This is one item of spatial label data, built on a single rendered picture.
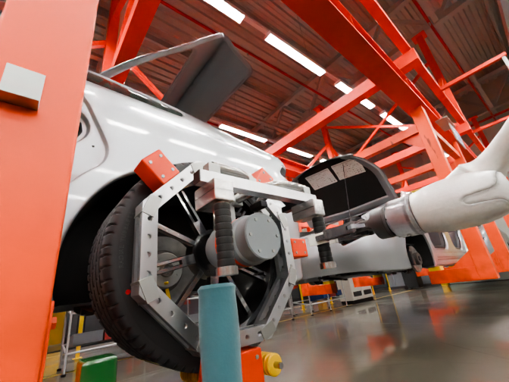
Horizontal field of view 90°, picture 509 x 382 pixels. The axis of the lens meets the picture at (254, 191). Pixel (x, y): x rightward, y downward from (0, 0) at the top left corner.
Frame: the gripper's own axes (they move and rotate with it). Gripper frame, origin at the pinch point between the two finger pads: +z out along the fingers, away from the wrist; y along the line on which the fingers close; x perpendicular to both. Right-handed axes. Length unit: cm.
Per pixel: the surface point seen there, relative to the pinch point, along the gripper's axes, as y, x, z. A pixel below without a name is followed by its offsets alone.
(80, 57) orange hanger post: -62, 44, 13
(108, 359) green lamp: -54, -17, -2
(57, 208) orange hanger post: -61, 7, 13
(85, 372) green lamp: -57, -18, -2
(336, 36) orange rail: 137, 214, 24
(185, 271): -6, 1, 76
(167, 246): -15, 13, 76
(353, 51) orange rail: 169, 214, 24
